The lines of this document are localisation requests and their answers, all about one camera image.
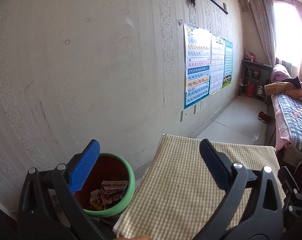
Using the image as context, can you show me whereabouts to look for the green red trash bin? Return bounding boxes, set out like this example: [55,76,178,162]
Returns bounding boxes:
[75,153,135,218]

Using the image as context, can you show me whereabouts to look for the person's left hand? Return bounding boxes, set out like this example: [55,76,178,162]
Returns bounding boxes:
[113,235,152,240]

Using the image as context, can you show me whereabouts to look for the wrappers inside bin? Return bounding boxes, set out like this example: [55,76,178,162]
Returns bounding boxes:
[89,180,129,211]

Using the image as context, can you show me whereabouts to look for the yellow checked table cloth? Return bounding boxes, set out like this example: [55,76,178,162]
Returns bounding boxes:
[113,134,285,239]

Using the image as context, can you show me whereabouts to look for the red slippers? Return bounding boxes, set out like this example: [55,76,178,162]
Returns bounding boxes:
[257,111,268,123]

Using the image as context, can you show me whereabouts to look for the bed with patterned quilt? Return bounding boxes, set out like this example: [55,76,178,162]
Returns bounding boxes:
[268,64,302,165]

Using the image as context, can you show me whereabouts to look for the dark shelf with items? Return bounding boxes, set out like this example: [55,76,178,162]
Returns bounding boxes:
[238,60,272,104]

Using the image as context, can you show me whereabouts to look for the orange jacket on bed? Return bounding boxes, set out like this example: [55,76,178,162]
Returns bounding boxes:
[264,77,302,101]

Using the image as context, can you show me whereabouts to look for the pink curtain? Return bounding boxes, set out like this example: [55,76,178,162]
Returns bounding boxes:
[249,0,276,66]

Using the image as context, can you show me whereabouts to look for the white double wall socket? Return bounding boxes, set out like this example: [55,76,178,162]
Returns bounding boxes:
[194,100,204,114]

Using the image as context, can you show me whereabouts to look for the green blue wall poster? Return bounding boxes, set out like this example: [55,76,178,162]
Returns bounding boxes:
[222,40,233,88]

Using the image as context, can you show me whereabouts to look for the white table wall poster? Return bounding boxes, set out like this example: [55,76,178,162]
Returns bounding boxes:
[210,35,225,95]

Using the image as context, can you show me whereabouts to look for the blue pinyin wall poster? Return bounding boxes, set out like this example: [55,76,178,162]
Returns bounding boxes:
[183,23,212,108]

